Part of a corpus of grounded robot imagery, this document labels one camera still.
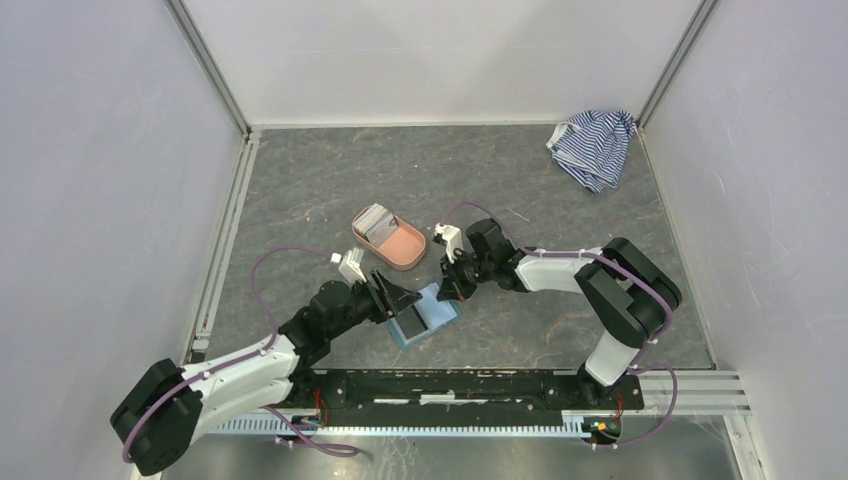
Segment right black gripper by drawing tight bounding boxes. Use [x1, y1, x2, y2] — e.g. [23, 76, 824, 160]
[436, 248, 494, 303]

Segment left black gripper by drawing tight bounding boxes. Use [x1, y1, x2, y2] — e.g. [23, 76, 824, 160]
[326, 267, 422, 340]

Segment black credit card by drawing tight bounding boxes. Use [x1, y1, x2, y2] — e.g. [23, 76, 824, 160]
[395, 306, 428, 341]

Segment teal card holder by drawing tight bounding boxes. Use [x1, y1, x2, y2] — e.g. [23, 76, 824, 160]
[388, 282, 461, 349]

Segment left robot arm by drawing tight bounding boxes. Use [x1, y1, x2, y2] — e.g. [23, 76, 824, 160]
[110, 270, 422, 476]

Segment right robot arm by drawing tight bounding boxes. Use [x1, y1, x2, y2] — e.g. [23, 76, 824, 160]
[434, 218, 683, 408]

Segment stack of credit cards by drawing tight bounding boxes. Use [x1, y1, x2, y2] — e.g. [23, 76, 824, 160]
[352, 203, 399, 247]

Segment pink oval tray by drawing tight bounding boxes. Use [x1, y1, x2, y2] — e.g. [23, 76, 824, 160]
[351, 212, 426, 271]

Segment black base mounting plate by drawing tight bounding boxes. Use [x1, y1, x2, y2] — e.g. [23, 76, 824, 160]
[275, 369, 645, 428]

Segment blue striped cloth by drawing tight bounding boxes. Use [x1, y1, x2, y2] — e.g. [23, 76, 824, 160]
[545, 110, 637, 194]

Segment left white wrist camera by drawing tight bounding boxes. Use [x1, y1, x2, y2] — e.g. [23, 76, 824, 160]
[330, 248, 367, 285]

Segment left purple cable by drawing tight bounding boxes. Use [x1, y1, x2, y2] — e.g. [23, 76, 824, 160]
[121, 246, 342, 465]

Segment purple cable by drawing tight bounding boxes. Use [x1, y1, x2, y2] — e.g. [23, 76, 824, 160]
[440, 201, 678, 450]
[121, 246, 342, 465]

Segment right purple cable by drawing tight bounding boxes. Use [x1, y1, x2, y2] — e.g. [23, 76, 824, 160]
[440, 201, 678, 450]

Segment aluminium frame rail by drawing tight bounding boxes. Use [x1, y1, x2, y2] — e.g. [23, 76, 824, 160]
[129, 368, 753, 480]

